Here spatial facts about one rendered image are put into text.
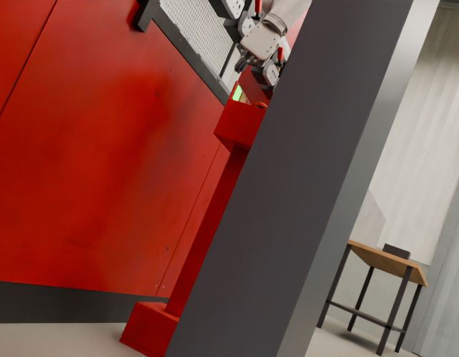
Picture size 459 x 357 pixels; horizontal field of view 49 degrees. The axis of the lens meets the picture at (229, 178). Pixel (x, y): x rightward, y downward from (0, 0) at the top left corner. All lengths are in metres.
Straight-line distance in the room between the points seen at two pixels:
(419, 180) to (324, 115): 7.73
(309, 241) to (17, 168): 0.64
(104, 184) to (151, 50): 0.38
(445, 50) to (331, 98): 8.59
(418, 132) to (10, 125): 8.09
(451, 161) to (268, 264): 7.90
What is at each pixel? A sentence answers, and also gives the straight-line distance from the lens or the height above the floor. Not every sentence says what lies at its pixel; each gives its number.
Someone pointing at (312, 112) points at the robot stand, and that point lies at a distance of 0.89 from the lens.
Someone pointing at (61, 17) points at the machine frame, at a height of 0.67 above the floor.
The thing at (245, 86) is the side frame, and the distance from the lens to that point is 3.62.
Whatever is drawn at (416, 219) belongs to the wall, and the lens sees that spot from 8.43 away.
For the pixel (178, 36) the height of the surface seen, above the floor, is 0.86.
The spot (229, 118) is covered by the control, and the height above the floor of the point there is 0.72.
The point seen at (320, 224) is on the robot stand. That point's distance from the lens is 0.82.
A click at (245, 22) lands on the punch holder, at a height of 1.21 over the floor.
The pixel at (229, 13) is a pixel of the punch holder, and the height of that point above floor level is 1.17.
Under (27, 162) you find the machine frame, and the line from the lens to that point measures 1.16.
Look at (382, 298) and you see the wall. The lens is 8.30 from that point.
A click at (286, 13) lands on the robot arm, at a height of 1.10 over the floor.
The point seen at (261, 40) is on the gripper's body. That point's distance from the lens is 1.64.
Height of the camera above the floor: 0.36
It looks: 7 degrees up
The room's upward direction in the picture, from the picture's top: 23 degrees clockwise
